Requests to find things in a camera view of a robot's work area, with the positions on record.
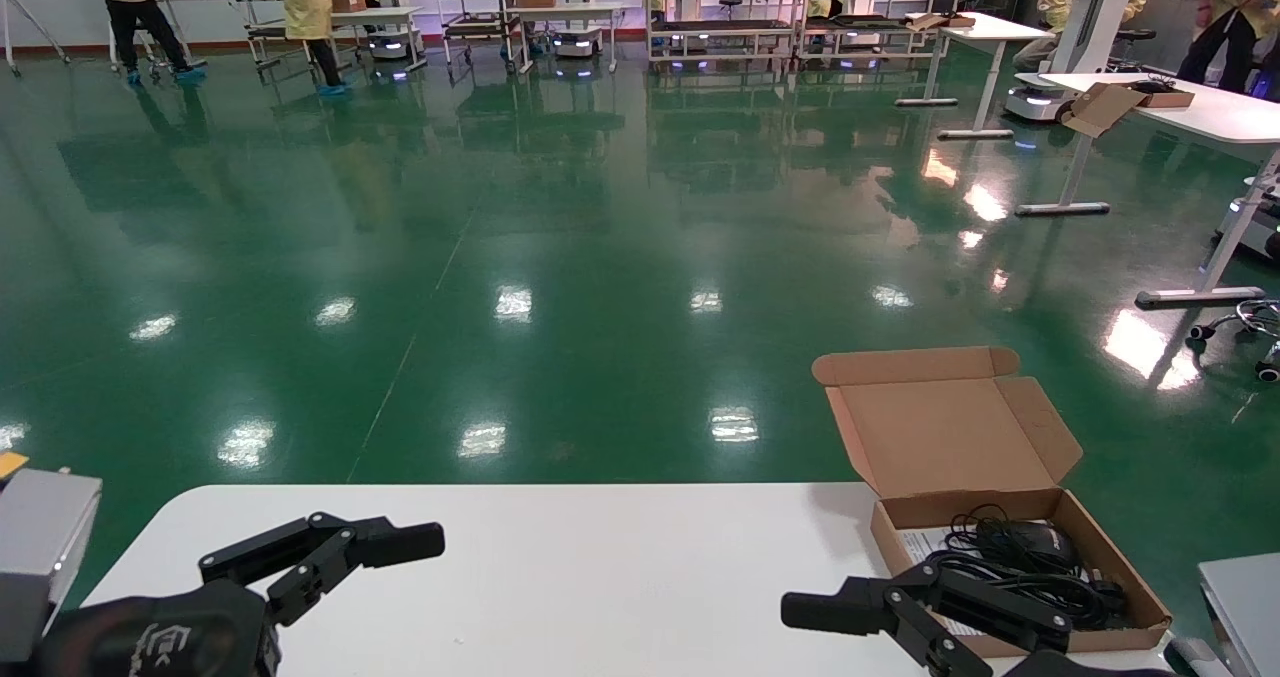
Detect grey counter cabinet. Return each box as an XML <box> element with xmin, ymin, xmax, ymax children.
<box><xmin>1148</xmin><ymin>0</ymin><xmax>1216</xmax><ymax>78</ymax></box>

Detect white work table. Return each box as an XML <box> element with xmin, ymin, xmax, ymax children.
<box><xmin>508</xmin><ymin>2</ymin><xmax>624</xmax><ymax>74</ymax></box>
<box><xmin>330</xmin><ymin>7</ymin><xmax>429</xmax><ymax>75</ymax></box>

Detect white metal cart rack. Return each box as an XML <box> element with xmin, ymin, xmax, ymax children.
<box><xmin>236</xmin><ymin>0</ymin><xmax>336</xmax><ymax>73</ymax></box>
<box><xmin>436</xmin><ymin>0</ymin><xmax>521</xmax><ymax>70</ymax></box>

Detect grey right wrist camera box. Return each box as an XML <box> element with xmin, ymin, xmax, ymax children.
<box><xmin>1196</xmin><ymin>554</ymin><xmax>1280</xmax><ymax>677</ymax></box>

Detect white printed instruction sheet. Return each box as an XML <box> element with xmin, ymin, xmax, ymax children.
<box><xmin>898</xmin><ymin>527</ymin><xmax>1076</xmax><ymax>644</ymax></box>

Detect office chair wheel base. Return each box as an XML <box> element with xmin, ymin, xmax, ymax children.
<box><xmin>1188</xmin><ymin>297</ymin><xmax>1280</xmax><ymax>385</ymax></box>

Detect crouching person in yellow coat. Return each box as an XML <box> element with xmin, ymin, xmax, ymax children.
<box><xmin>1013</xmin><ymin>0</ymin><xmax>1154</xmax><ymax>70</ymax></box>

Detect open cardboard box with flap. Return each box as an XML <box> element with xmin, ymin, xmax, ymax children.
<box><xmin>1058</xmin><ymin>79</ymin><xmax>1197</xmax><ymax>140</ymax></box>

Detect small white pedestal table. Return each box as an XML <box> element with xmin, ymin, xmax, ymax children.
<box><xmin>895</xmin><ymin>12</ymin><xmax>1057</xmax><ymax>141</ymax></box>

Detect white metal shelf rack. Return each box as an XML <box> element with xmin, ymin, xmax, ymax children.
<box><xmin>645</xmin><ymin>0</ymin><xmax>803</xmax><ymax>66</ymax></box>
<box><xmin>795</xmin><ymin>0</ymin><xmax>966</xmax><ymax>68</ymax></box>

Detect black wired computer mouse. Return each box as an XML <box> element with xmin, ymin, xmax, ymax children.
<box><xmin>945</xmin><ymin>505</ymin><xmax>1082</xmax><ymax>573</ymax></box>

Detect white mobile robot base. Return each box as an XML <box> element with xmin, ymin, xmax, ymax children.
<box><xmin>1213</xmin><ymin>175</ymin><xmax>1280</xmax><ymax>263</ymax></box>

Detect black coiled power cable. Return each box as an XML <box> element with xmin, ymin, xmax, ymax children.
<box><xmin>925</xmin><ymin>552</ymin><xmax>1133</xmax><ymax>631</ymax></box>

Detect white wheeled robot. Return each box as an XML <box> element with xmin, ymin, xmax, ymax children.
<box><xmin>1003</xmin><ymin>0</ymin><xmax>1151</xmax><ymax>123</ymax></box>

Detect left gripper black cover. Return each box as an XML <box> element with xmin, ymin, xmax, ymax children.
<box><xmin>30</xmin><ymin>513</ymin><xmax>447</xmax><ymax>677</ymax></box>

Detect person yellow coat black trousers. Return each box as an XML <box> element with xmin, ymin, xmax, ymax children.
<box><xmin>1178</xmin><ymin>0</ymin><xmax>1280</xmax><ymax>95</ymax></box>

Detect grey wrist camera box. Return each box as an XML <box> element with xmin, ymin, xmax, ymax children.
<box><xmin>1196</xmin><ymin>554</ymin><xmax>1280</xmax><ymax>677</ymax></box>
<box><xmin>0</xmin><ymin>469</ymin><xmax>103</xmax><ymax>638</ymax></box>

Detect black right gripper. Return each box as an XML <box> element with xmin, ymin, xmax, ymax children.
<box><xmin>780</xmin><ymin>563</ymin><xmax>1176</xmax><ymax>677</ymax></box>

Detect brown cardboard storage box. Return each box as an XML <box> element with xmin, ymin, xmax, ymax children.
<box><xmin>812</xmin><ymin>347</ymin><xmax>1173</xmax><ymax>658</ymax></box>

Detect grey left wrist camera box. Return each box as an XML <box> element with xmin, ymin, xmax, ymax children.
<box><xmin>0</xmin><ymin>469</ymin><xmax>103</xmax><ymax>638</ymax></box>

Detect grey mobile robot base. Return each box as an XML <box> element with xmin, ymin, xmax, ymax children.
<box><xmin>548</xmin><ymin>25</ymin><xmax>604</xmax><ymax>59</ymax></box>
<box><xmin>362</xmin><ymin>29</ymin><xmax>422</xmax><ymax>64</ymax></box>

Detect large white rounded table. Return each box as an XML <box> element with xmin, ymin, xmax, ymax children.
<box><xmin>1013</xmin><ymin>70</ymin><xmax>1280</xmax><ymax>310</ymax></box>

